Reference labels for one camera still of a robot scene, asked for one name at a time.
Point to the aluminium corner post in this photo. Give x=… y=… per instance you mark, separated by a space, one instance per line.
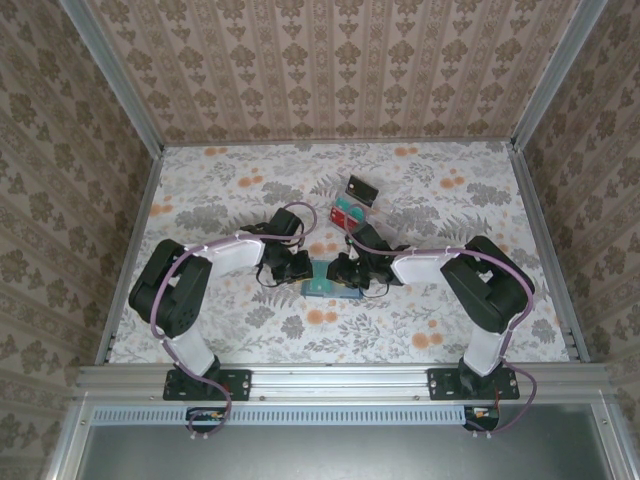
x=556 y=75
x=117 y=75

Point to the red VIP card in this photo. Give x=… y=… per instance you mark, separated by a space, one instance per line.
x=337 y=216

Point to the teal blue card holder wallet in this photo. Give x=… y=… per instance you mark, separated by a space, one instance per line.
x=317 y=289

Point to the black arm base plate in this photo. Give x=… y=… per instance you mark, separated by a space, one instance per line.
x=240 y=385
x=442 y=384

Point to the aluminium side rail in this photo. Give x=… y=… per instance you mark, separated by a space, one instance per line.
x=140 y=210
x=534 y=210

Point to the small controller board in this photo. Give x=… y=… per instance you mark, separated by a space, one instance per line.
x=205 y=415
x=482 y=415

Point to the black VIP card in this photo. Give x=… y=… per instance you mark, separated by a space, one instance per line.
x=364 y=191

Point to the aluminium lower frame bar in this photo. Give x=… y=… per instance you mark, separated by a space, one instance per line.
x=612 y=445
x=67 y=445

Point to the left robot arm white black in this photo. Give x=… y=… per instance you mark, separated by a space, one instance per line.
x=230 y=257

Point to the grey metal sheet panel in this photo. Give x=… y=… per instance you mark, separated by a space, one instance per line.
x=325 y=455

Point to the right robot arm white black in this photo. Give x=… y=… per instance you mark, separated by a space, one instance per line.
x=420 y=268

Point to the aluminium front rail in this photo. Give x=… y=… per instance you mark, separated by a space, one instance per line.
x=340 y=382

